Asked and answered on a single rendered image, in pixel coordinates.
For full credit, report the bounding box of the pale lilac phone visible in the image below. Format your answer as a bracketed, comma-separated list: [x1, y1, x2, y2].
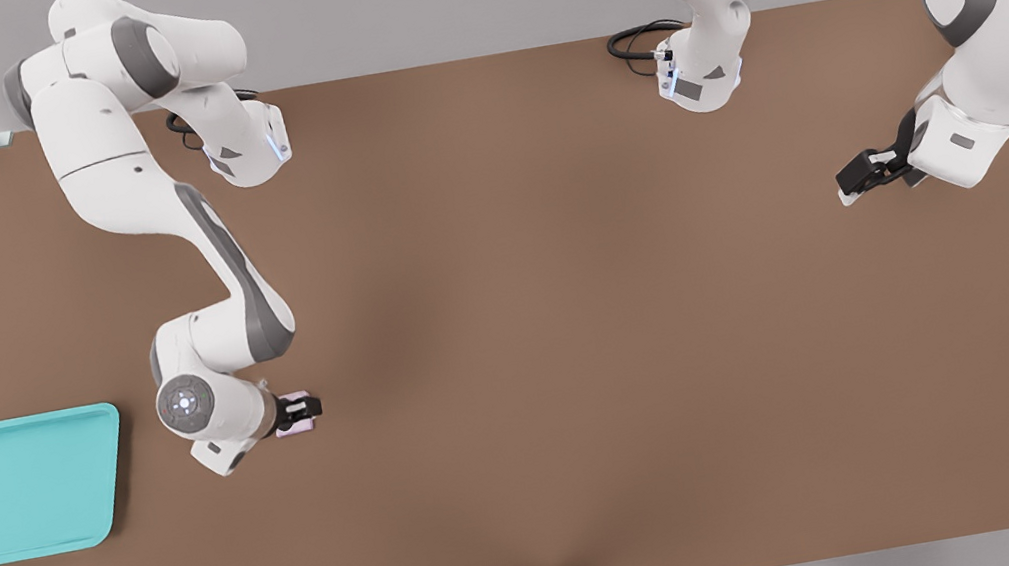
[270, 388, 321, 440]

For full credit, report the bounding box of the pale blue-green tray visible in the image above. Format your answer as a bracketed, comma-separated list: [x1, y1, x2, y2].
[0, 400, 142, 566]

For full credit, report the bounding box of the black cable loop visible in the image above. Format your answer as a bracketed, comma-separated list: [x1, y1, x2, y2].
[604, 15, 697, 85]
[162, 85, 268, 157]

